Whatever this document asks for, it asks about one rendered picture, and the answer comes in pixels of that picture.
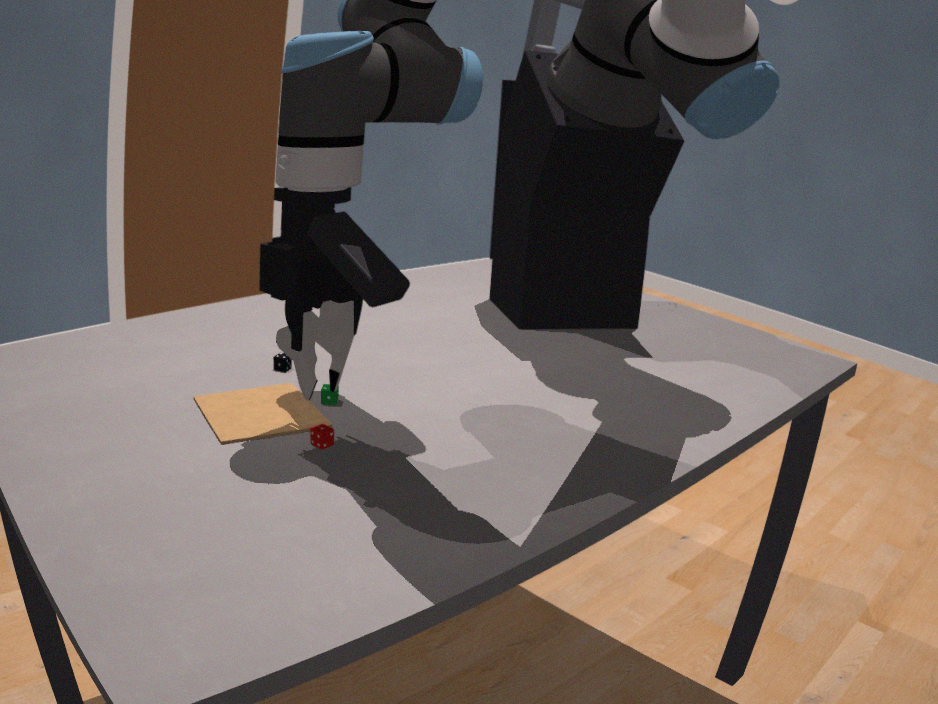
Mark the tan mat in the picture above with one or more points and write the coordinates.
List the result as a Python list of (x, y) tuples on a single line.
[(258, 413)]

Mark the red die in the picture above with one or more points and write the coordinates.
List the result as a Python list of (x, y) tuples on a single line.
[(322, 436)]

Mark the green die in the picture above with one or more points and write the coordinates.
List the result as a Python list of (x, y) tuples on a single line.
[(328, 397)]

